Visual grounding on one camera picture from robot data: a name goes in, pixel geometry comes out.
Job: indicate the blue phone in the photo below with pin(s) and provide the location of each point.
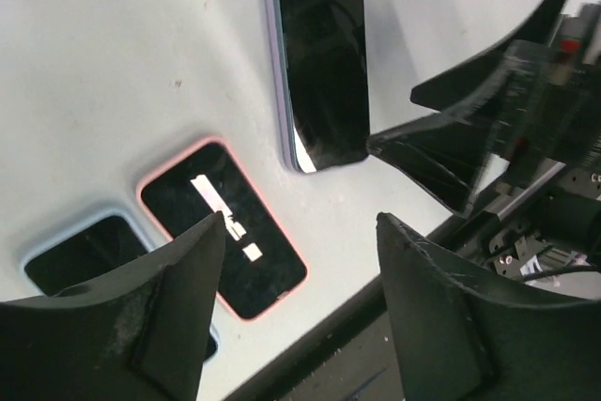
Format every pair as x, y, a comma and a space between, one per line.
98, 248

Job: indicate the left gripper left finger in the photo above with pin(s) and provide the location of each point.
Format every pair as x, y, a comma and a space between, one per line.
139, 332

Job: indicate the pink phone case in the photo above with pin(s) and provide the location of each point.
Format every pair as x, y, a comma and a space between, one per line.
263, 213

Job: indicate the light blue phone case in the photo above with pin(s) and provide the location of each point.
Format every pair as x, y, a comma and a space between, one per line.
75, 222

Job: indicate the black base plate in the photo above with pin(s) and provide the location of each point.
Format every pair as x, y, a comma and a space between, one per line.
351, 349

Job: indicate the lavender phone case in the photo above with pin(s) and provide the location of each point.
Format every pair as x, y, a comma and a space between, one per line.
297, 155

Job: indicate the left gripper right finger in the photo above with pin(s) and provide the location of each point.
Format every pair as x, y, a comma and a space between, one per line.
465, 333

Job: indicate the black phone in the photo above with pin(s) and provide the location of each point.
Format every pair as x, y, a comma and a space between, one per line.
328, 77

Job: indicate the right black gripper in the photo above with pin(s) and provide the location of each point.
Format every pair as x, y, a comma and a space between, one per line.
554, 114

